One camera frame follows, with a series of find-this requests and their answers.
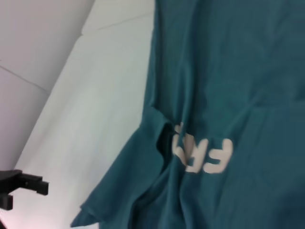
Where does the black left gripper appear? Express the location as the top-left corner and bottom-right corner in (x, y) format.
(0, 169), (50, 211)

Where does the teal t-shirt with cream letters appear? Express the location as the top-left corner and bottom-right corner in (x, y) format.
(70, 0), (305, 229)

